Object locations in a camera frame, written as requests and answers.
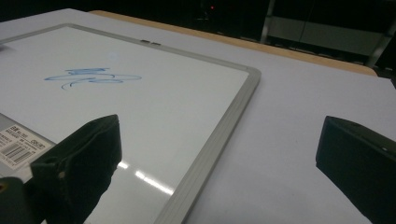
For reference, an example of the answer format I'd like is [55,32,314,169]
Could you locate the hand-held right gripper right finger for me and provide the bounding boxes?
[316,115,396,224]

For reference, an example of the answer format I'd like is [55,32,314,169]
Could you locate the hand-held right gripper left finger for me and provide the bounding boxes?
[22,114,123,224]

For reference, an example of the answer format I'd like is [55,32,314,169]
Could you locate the grey framed whiteboard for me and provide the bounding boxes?
[0,22,262,224]

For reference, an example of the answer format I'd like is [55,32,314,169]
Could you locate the white barcode label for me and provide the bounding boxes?
[0,124,54,171]

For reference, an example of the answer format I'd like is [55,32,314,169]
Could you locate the blue marker scribble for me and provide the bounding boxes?
[44,67,143,91]

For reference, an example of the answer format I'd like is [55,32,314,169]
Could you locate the white table sheet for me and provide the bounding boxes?
[0,7,396,224]

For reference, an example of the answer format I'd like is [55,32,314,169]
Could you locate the white metal stand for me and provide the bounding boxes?
[261,0,396,68]

